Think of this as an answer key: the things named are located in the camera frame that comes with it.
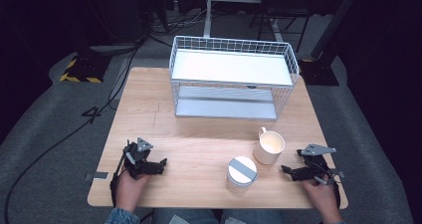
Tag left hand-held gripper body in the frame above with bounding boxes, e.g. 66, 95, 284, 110
122, 136, 164, 180

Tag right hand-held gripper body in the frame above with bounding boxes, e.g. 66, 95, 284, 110
296, 143, 337, 186

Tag person's right hand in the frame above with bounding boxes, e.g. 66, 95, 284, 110
301, 176, 343, 224

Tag person's left hand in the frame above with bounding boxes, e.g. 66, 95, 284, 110
113, 167, 152, 214

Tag cream ceramic mug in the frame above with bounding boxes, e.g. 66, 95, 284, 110
252, 126, 287, 166

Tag person's legs in jeans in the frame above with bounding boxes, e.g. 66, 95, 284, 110
151, 208, 284, 224

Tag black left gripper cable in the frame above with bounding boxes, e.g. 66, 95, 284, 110
108, 149, 131, 208

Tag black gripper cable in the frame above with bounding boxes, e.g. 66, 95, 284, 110
326, 165, 343, 209
108, 149, 131, 208

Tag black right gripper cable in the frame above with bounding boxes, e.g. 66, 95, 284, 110
326, 165, 343, 209

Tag long black floor cable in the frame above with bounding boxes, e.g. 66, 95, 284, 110
3, 34, 147, 224

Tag black base plate with post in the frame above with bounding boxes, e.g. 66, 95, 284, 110
298, 0, 364, 87

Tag black yellow-striped base plate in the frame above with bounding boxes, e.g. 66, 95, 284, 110
59, 53, 113, 85

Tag white wire shelf rack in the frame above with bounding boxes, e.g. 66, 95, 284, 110
168, 35, 301, 121

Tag white desk frame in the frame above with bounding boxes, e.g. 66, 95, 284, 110
202, 0, 287, 43

